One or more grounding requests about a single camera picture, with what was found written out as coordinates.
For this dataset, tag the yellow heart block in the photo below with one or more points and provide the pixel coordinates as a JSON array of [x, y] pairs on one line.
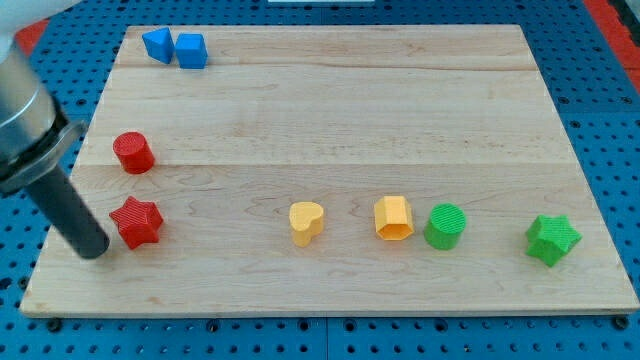
[[306, 221]]

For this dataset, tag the red cylinder block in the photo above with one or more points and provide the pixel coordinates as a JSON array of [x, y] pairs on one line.
[[133, 152]]

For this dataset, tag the blue cube block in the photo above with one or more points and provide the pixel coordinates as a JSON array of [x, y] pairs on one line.
[[191, 51]]

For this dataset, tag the green star block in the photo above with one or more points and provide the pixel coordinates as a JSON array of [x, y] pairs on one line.
[[551, 238]]

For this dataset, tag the red star block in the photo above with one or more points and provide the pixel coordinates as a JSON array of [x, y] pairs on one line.
[[137, 222]]

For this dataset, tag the green cylinder block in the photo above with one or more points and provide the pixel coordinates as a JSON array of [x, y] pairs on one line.
[[444, 226]]

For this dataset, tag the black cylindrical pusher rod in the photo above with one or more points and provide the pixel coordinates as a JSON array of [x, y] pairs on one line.
[[61, 204]]

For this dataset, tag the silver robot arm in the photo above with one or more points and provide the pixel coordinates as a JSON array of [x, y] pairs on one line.
[[35, 133]]

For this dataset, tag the blue triangular prism block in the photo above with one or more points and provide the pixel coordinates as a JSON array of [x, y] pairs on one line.
[[159, 45]]

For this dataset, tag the yellow hexagon block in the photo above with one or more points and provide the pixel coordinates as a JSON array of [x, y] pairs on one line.
[[393, 218]]

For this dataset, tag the wooden board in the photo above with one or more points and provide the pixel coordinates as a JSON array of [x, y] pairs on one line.
[[340, 116]]

